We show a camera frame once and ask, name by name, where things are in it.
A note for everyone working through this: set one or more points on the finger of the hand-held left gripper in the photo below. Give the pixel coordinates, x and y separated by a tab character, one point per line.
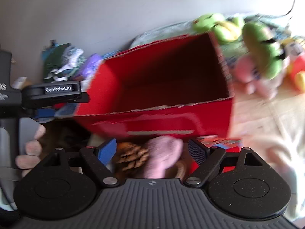
84	97

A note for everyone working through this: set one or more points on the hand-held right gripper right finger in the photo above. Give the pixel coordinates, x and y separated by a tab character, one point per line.
197	151

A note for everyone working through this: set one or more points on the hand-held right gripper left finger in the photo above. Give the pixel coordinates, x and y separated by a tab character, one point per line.
107	150

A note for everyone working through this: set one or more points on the large brown pine cone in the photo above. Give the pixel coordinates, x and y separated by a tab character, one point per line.
133	157

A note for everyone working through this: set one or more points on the pink plush toy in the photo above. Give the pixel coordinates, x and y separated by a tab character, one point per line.
163	156

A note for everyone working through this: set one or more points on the red cardboard box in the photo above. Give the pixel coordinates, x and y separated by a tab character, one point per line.
166	81

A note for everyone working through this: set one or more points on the person's left hand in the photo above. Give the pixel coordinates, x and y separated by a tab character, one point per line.
32	149

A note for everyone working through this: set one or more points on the blue glasses case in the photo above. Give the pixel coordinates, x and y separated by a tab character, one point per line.
45	114

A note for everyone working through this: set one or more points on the purple tissue packet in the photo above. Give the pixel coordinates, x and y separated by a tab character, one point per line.
90	66

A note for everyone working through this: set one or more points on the stack of folded clothes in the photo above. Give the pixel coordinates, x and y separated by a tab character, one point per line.
59	59

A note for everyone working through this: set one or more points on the cream blanket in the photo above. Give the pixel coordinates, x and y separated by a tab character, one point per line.
269	128

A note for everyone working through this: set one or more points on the pale pink soft toy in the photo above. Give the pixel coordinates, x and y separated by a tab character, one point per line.
247	74

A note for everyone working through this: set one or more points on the light green crumpled sheet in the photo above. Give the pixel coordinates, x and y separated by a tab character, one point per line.
162	32

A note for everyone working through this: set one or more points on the yellow red toy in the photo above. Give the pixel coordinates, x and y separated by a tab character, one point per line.
296	71

